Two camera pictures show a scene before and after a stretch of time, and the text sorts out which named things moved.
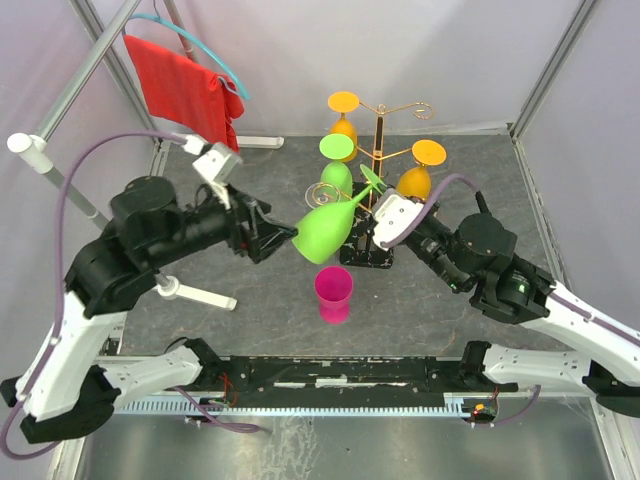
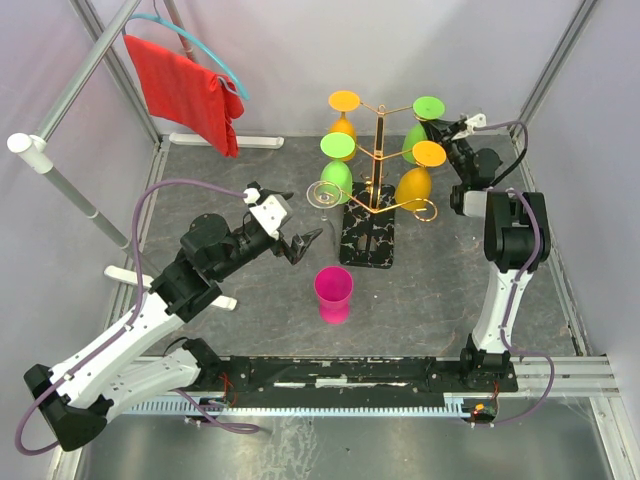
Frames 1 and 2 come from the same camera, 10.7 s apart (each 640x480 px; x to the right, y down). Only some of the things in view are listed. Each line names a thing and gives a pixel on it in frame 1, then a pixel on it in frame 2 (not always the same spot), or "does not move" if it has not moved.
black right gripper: [432, 211] to [439, 131]
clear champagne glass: [321, 194] does not move
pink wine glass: [333, 287] does not move
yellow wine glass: [417, 181] does not move
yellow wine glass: [343, 102] does not move
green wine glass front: [323, 235] to [425, 108]
